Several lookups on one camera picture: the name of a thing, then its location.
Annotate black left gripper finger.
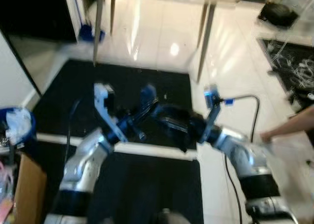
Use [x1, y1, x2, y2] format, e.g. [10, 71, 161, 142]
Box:
[139, 84, 159, 114]

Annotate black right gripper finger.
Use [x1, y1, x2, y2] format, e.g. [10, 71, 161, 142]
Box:
[159, 117, 191, 134]
[151, 104, 192, 119]

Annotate blue rubbish bin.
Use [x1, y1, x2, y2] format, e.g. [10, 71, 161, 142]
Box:
[0, 106, 38, 153]

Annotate black bin bag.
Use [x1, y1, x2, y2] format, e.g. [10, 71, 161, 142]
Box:
[259, 2, 300, 29]

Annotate grey metal table leg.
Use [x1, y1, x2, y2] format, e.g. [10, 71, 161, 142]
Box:
[197, 2, 216, 82]
[110, 0, 117, 36]
[93, 0, 105, 66]

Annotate blue round base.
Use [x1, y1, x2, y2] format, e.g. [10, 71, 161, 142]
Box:
[78, 23, 105, 43]

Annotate grey robot right leg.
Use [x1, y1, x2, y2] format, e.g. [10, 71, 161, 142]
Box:
[158, 209, 186, 224]

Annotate person in blue shirt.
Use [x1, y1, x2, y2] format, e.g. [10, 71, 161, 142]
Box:
[260, 105, 314, 142]

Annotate white plastic bag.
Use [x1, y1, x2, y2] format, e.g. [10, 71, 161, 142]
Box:
[6, 109, 33, 145]

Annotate brown cardboard carton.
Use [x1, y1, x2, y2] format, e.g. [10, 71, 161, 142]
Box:
[12, 153, 48, 224]

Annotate pink packaged items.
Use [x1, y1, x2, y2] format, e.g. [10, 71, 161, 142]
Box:
[0, 158, 15, 224]

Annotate dark cabinet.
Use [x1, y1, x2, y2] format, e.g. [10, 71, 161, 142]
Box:
[0, 0, 79, 43]

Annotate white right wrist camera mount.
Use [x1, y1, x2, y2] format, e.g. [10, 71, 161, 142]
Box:
[204, 85, 225, 144]

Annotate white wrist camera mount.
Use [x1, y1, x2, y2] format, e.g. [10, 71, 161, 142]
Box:
[93, 83, 129, 144]
[204, 85, 225, 144]

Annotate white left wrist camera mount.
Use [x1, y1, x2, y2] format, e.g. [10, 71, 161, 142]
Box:
[93, 83, 129, 144]

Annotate black floor cable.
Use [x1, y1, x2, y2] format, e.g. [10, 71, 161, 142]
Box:
[223, 153, 244, 224]

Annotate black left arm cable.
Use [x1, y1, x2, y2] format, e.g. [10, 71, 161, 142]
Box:
[65, 99, 81, 153]

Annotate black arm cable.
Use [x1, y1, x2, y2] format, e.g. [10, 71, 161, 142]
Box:
[223, 94, 261, 144]
[65, 99, 81, 153]

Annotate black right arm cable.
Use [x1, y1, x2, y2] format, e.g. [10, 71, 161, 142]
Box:
[223, 94, 261, 144]

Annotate black tray with white cables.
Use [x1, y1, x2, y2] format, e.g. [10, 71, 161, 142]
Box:
[260, 38, 314, 109]

